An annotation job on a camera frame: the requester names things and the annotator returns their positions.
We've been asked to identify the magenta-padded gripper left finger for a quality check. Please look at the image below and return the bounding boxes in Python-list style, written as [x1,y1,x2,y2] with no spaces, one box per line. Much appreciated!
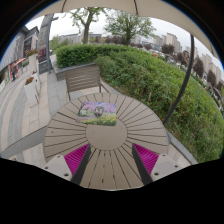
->
[41,143,93,187]

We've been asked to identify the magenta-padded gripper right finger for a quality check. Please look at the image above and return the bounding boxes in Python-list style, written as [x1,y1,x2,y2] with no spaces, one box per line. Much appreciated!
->
[131,142,184,186]

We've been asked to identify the transparent grey computer mouse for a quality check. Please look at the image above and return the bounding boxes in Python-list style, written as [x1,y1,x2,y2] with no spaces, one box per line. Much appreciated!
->
[93,105,104,118]

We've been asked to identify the cherry blossom print mouse pad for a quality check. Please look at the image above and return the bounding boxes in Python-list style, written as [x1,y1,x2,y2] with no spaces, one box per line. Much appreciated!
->
[76,101,118,127]

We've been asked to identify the white flower planter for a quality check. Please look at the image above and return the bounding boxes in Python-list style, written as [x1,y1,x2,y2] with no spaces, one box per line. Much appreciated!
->
[25,49,39,73]
[23,76,42,108]

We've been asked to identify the green hedge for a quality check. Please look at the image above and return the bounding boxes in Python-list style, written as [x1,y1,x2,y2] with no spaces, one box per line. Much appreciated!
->
[54,43,224,164]

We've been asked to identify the brown slatted chair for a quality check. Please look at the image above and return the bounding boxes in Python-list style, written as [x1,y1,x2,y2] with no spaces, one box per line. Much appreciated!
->
[64,64,111,101]

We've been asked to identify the dark curved parasol pole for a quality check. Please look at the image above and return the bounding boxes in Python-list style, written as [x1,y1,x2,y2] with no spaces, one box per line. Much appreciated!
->
[162,33,196,126]

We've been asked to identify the distant apartment buildings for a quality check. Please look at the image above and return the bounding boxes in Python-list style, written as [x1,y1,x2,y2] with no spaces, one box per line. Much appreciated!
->
[161,32,224,84]

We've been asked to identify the grey shopfront building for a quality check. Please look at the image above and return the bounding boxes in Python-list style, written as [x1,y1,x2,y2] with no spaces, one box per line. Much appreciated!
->
[0,26,39,84]

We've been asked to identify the grey sign pillar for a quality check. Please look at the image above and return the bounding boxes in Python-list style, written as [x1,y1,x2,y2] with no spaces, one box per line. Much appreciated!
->
[37,13,59,74]

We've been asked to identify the tall thin-crowned tree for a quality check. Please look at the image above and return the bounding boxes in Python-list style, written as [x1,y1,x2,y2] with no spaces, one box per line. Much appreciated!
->
[68,7,106,45]

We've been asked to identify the round bushy tree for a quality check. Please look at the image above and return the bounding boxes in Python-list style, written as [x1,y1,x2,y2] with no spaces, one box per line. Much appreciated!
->
[103,9,157,46]

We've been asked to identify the beige parasol canopy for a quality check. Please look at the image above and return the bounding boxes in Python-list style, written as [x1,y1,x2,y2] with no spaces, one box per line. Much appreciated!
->
[29,0,219,61]

